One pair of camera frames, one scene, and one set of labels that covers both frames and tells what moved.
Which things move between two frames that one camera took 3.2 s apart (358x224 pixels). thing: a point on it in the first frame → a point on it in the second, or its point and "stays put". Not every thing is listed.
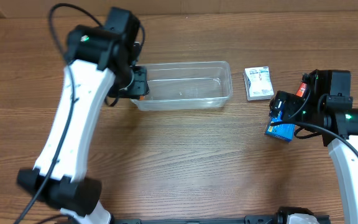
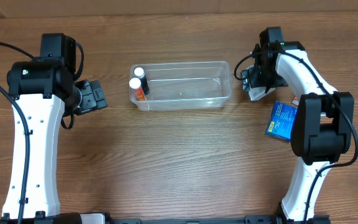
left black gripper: x=138 y=82 → x=96 y=94
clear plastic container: x=186 y=86 stays put
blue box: x=285 y=132 stays put
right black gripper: x=279 y=107 → x=252 y=78
